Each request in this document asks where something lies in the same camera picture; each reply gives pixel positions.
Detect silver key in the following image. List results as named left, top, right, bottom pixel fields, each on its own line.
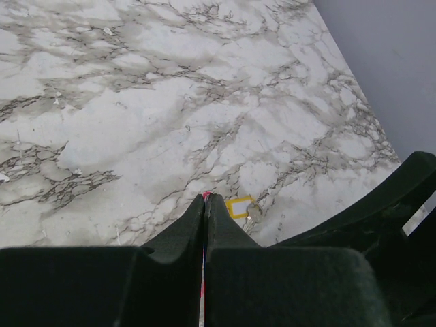
left=243, top=201, right=264, bottom=234

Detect yellow key tag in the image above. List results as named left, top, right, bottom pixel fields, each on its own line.
left=225, top=196, right=254, bottom=219

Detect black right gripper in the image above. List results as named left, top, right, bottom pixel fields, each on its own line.
left=278, top=151, right=435, bottom=326

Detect pink strap keyring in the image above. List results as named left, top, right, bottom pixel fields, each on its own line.
left=200, top=191, right=211, bottom=327

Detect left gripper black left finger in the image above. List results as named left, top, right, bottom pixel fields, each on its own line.
left=1, top=196, right=204, bottom=326

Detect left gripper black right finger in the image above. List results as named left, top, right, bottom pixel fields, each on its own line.
left=204, top=194, right=392, bottom=326

